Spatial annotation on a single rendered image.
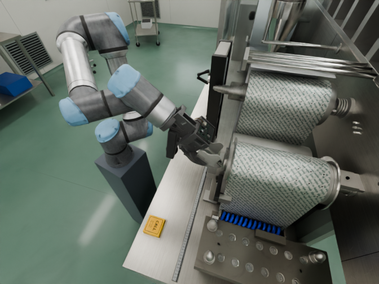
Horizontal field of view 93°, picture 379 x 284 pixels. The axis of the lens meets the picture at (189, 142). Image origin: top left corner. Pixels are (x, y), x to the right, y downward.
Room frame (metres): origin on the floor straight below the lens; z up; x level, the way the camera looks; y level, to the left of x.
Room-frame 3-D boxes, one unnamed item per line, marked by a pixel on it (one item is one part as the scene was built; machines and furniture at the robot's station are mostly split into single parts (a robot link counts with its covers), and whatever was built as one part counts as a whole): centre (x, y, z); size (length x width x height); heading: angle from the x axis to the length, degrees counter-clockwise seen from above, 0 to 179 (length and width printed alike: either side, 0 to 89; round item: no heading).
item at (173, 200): (1.21, -0.43, 0.88); 2.52 x 0.66 x 0.04; 163
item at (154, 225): (0.23, 0.14, 0.91); 0.07 x 0.07 x 0.02; 73
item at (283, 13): (0.98, -0.43, 1.50); 0.14 x 0.14 x 0.06
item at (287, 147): (0.40, -0.28, 1.17); 0.26 x 0.12 x 0.12; 73
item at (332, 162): (0.25, -0.37, 1.25); 0.15 x 0.01 x 0.15; 163
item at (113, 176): (0.60, 0.38, 0.45); 0.20 x 0.20 x 0.90; 60
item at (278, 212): (0.23, -0.22, 1.11); 0.23 x 0.01 x 0.18; 73
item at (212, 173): (0.37, -0.10, 1.05); 0.06 x 0.05 x 0.31; 73
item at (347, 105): (0.48, -0.48, 1.33); 0.07 x 0.07 x 0.07; 73
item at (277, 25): (0.98, -0.43, 1.18); 0.14 x 0.14 x 0.57
